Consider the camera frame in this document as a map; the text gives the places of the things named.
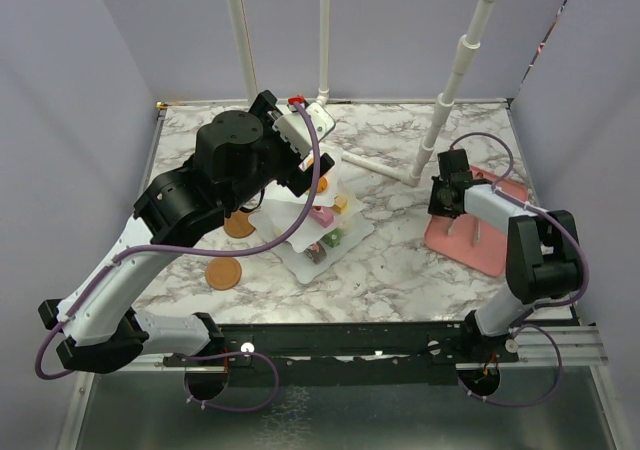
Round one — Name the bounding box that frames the purple cable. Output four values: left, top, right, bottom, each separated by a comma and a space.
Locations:
34, 100, 321, 412
449, 132, 591, 407

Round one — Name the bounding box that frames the orange chip cookie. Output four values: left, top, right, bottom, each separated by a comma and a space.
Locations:
316, 177, 328, 194

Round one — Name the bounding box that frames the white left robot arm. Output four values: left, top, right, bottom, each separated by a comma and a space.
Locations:
38, 91, 335, 374

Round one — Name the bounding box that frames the pink serving tray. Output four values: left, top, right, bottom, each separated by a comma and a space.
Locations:
424, 197, 532, 277

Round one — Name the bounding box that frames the left white pvc pole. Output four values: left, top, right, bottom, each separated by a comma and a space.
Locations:
226, 0, 258, 103

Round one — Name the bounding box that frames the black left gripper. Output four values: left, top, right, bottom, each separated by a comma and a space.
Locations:
225, 92, 333, 213

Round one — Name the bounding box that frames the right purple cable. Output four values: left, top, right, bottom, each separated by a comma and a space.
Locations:
449, 132, 591, 407

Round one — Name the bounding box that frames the wooden coaster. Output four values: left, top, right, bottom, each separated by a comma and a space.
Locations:
205, 257, 242, 291
223, 210, 255, 239

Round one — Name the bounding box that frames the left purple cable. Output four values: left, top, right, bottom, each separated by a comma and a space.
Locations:
34, 100, 321, 412

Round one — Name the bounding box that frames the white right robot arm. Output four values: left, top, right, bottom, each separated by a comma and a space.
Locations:
424, 149, 589, 361

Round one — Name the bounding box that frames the green swiss roll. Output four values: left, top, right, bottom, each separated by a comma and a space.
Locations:
322, 229, 344, 248

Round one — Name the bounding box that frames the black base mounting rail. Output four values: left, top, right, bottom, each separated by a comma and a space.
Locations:
160, 321, 518, 388

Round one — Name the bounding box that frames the three tier white stand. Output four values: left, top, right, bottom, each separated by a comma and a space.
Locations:
248, 145, 374, 284

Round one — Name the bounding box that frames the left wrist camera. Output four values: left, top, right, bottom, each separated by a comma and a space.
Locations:
272, 95, 336, 157

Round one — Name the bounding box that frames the middle white pvc pole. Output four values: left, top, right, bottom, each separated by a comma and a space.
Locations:
316, 0, 331, 106

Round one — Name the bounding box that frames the pink cake slice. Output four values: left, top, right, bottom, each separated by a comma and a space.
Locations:
310, 206, 335, 228

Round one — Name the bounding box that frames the yellow sponge cake square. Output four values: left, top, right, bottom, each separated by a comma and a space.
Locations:
332, 194, 349, 215

